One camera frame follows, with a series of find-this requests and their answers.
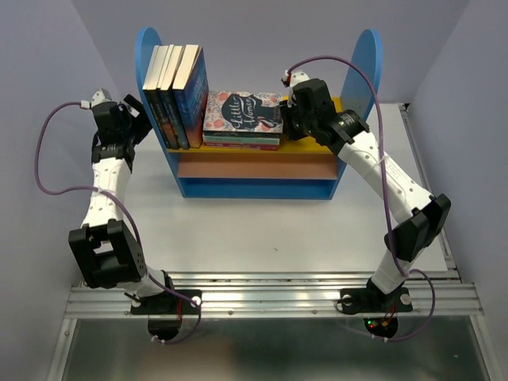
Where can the blue and yellow bookshelf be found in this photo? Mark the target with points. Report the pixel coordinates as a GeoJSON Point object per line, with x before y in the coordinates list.
{"type": "Point", "coordinates": [297, 170]}

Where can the aluminium rail frame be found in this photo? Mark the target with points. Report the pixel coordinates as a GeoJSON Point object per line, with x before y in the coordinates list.
{"type": "Point", "coordinates": [270, 258]}

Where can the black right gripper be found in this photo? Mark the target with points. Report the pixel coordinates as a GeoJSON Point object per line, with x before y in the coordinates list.
{"type": "Point", "coordinates": [286, 111]}

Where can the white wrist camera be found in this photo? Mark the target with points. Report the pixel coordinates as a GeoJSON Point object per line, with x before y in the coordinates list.
{"type": "Point", "coordinates": [100, 96]}
{"type": "Point", "coordinates": [291, 79]}

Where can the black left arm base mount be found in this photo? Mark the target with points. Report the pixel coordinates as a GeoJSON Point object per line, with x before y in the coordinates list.
{"type": "Point", "coordinates": [162, 304]}

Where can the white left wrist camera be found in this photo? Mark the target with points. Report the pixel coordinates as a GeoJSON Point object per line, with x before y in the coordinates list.
{"type": "Point", "coordinates": [100, 96]}

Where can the Three Days to See book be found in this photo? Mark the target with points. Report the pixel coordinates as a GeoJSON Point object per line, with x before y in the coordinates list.
{"type": "Point", "coordinates": [149, 88]}

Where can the red Roald Dahl book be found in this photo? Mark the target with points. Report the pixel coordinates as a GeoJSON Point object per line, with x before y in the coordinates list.
{"type": "Point", "coordinates": [262, 147]}

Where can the Nineteen Eighty-Four book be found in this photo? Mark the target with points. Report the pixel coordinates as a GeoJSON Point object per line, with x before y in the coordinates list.
{"type": "Point", "coordinates": [176, 57]}

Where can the Animal Farm book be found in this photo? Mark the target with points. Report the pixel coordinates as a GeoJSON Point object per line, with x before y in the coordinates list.
{"type": "Point", "coordinates": [165, 53]}

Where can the sunset cover book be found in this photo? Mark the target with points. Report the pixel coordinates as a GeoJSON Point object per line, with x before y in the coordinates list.
{"type": "Point", "coordinates": [191, 89]}

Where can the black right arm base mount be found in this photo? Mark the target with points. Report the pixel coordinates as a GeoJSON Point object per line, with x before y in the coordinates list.
{"type": "Point", "coordinates": [369, 301]}

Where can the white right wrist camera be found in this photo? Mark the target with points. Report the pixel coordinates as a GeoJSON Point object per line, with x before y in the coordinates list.
{"type": "Point", "coordinates": [291, 79]}

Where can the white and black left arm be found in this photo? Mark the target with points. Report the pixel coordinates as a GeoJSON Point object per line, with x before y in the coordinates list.
{"type": "Point", "coordinates": [105, 246]}

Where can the A Tale of Two Cities book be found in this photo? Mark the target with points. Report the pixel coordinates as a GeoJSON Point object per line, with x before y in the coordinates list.
{"type": "Point", "coordinates": [161, 111]}

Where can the teal spine book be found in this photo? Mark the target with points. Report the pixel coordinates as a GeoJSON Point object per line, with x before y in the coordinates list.
{"type": "Point", "coordinates": [242, 140]}

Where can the Little Women book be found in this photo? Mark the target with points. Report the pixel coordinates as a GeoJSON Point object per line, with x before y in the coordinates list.
{"type": "Point", "coordinates": [243, 114]}

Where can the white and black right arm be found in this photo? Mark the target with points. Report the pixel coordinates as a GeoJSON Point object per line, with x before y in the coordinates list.
{"type": "Point", "coordinates": [420, 215]}

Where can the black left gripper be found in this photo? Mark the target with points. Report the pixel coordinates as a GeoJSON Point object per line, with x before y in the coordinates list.
{"type": "Point", "coordinates": [142, 121]}

